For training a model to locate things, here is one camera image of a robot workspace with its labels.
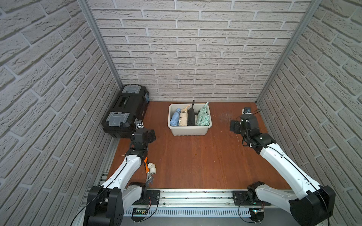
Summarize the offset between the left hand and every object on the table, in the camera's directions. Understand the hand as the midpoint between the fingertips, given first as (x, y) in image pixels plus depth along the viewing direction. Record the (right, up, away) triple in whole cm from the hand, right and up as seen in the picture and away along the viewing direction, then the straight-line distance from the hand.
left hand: (145, 129), depth 86 cm
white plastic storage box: (+27, -2, +8) cm, 29 cm away
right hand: (+58, +5, -6) cm, 59 cm away
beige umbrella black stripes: (+24, +7, +9) cm, 27 cm away
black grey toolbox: (-13, +16, +8) cm, 22 cm away
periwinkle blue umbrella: (+18, +6, +6) cm, 20 cm away
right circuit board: (+62, -42, -16) cm, 76 cm away
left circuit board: (+1, -42, -13) cm, 44 cm away
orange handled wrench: (+5, -28, -6) cm, 29 cm away
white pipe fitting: (+6, -23, -4) cm, 24 cm away
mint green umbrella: (+37, +7, +4) cm, 38 cm away
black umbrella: (+29, +6, +8) cm, 31 cm away
